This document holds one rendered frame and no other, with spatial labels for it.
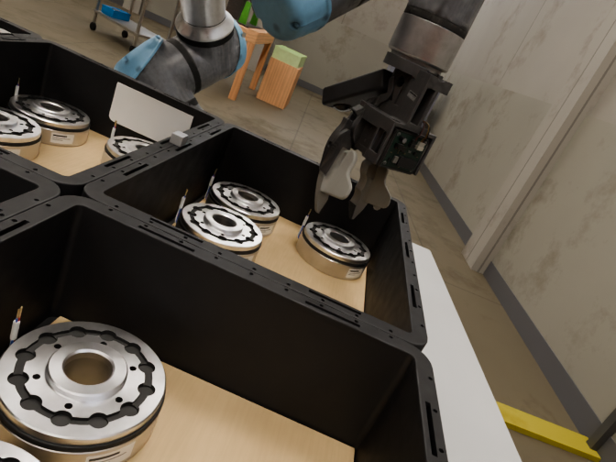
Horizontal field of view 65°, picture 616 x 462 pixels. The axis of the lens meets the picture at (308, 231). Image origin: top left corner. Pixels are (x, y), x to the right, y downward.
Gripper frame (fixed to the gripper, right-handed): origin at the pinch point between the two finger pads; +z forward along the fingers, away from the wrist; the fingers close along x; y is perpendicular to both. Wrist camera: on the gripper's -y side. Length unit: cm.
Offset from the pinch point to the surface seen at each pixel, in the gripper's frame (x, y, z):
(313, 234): -0.9, -0.5, 5.2
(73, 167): -29.4, -15.7, 8.4
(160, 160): -24.7, 1.5, -1.6
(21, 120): -35.6, -19.8, 5.2
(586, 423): 200, -10, 86
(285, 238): -2.3, -4.1, 8.4
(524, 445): 154, -10, 91
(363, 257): 5.1, 4.1, 5.2
